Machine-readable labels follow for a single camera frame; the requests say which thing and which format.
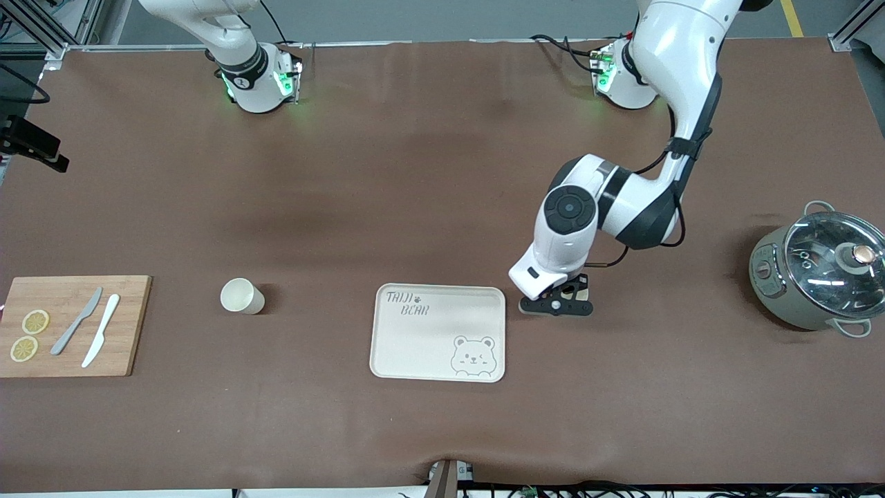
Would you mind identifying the cream tray with bear print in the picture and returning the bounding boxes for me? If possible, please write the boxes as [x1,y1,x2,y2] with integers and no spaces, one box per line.
[369,283,507,383]

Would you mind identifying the glass pot lid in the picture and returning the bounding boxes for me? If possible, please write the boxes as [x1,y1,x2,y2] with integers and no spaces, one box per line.
[783,211,885,319]

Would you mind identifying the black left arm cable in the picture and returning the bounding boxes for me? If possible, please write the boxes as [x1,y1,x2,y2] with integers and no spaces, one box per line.
[584,104,723,269]

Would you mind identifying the bamboo cutting board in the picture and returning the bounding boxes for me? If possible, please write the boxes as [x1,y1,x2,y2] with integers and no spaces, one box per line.
[0,275,153,378]

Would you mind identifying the brown table mat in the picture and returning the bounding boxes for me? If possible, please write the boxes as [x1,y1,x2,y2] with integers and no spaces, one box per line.
[0,38,885,493]

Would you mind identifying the black cable at arm base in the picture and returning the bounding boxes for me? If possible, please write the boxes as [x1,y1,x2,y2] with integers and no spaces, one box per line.
[259,0,305,49]

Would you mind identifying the grey plastic knife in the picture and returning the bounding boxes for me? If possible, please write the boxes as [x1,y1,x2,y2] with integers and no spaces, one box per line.
[50,287,104,356]

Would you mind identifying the aluminium frame profile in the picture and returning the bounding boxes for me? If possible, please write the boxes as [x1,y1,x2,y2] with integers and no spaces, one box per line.
[830,0,885,53]
[0,0,104,70]

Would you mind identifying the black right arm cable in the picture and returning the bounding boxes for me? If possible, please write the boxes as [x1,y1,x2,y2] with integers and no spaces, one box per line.
[0,64,53,104]

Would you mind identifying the white plastic knife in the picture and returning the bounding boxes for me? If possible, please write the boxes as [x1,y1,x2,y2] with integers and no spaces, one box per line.
[81,294,121,369]

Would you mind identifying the black cables at arm base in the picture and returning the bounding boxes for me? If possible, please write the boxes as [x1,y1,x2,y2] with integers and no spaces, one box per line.
[529,33,604,73]

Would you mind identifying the grey cooking pot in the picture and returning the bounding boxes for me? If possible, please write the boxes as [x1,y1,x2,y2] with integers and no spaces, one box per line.
[749,201,885,338]

